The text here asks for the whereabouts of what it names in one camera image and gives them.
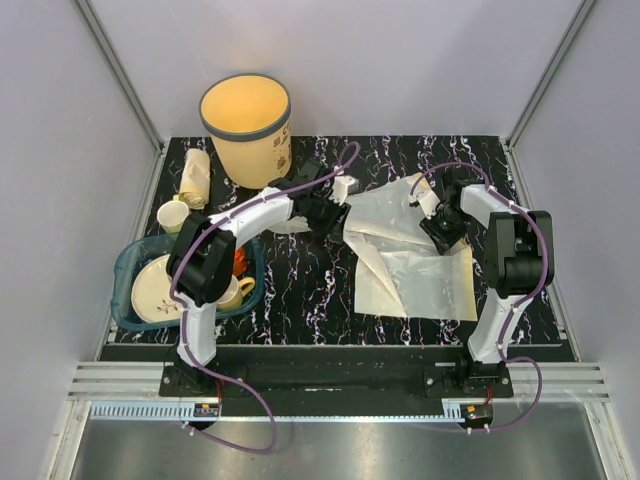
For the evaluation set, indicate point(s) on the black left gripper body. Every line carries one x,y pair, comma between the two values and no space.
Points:
325,215

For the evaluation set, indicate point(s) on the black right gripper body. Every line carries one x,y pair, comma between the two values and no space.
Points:
445,227

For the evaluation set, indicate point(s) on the detached white trash bag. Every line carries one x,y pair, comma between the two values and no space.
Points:
399,272

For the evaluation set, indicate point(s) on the white trash bag roll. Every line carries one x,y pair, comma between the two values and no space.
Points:
194,188

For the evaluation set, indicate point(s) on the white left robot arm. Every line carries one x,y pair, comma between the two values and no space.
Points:
201,262

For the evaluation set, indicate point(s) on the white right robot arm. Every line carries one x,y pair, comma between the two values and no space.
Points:
517,264

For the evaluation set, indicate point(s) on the yellow trash bin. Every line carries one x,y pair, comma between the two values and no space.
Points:
248,119

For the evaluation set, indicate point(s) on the orange black mug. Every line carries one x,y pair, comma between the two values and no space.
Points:
240,263

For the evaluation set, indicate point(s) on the yellow white mug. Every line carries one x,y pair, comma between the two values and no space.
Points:
237,290

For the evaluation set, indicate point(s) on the light green mug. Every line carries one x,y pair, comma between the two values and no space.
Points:
172,214

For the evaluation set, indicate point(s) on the cream pink floral plate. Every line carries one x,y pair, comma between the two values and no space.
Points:
150,294

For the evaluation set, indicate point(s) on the clear blue plastic tub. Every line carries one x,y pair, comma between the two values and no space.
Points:
128,265

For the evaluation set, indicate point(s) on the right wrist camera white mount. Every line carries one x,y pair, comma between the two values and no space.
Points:
426,200

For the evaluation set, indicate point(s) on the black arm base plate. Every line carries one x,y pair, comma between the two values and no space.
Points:
335,375

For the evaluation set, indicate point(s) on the aluminium front rail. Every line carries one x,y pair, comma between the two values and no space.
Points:
143,391

